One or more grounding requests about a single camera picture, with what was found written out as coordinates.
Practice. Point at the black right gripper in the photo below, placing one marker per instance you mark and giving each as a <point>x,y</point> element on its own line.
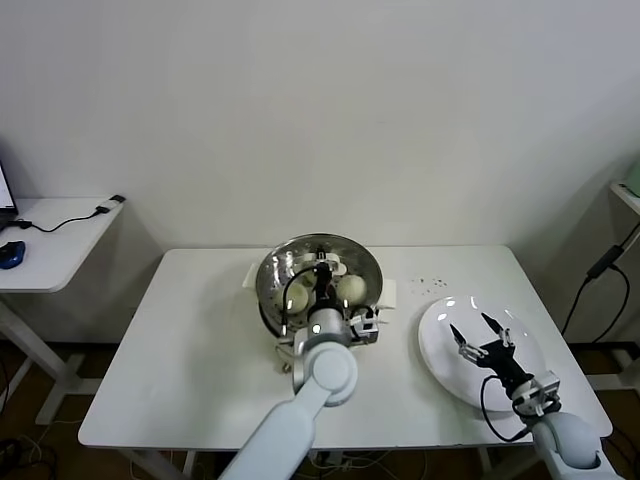
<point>505,367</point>

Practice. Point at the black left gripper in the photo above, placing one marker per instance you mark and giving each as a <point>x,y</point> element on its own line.
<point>324,295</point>

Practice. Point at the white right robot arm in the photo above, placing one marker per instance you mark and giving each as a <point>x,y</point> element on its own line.
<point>565,440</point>

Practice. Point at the white round plate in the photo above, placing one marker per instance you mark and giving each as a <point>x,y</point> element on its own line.
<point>440,360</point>

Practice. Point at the white power strip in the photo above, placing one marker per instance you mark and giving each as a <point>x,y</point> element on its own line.
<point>327,457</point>

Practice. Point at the white shelf table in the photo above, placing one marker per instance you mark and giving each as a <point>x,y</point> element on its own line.
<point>627,200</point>

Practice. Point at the pale green object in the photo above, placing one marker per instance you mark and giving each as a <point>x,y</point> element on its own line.
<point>635,175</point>

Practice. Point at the white side desk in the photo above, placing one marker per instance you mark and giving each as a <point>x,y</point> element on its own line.
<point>60,250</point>

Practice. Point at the blue computer mouse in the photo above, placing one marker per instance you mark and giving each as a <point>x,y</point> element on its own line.
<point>12,254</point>

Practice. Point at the open laptop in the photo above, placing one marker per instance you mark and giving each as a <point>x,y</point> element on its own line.
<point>5,192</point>

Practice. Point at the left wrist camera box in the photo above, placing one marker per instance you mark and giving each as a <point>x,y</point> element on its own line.
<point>365,327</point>

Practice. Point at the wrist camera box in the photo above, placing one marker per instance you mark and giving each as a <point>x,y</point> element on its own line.
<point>547,385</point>
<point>365,327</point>

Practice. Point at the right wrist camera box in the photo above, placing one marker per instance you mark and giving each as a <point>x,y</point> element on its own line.
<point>547,385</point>

